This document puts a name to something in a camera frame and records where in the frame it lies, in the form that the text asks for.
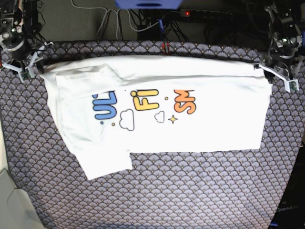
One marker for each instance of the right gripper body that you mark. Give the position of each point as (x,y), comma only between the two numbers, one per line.
(24,56)

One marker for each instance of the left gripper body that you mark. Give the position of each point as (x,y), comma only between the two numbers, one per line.
(282,69)

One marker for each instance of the white printed T-shirt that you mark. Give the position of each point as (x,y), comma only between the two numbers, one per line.
(106,108)

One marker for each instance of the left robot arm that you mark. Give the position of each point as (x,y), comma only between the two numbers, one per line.
(281,22)

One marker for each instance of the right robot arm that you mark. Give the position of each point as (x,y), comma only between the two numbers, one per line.
(21,23)

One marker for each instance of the black power strip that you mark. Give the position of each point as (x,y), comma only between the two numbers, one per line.
(206,14)

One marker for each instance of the blue box at top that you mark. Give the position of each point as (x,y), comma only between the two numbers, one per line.
(148,4)

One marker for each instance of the red black table clamp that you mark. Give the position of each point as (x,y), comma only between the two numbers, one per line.
(165,48)

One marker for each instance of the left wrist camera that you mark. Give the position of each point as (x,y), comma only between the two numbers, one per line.
(291,85)

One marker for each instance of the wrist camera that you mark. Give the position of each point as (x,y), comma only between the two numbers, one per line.
(291,85)
(26,75)

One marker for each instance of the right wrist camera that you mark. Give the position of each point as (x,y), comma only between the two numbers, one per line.
(26,75)

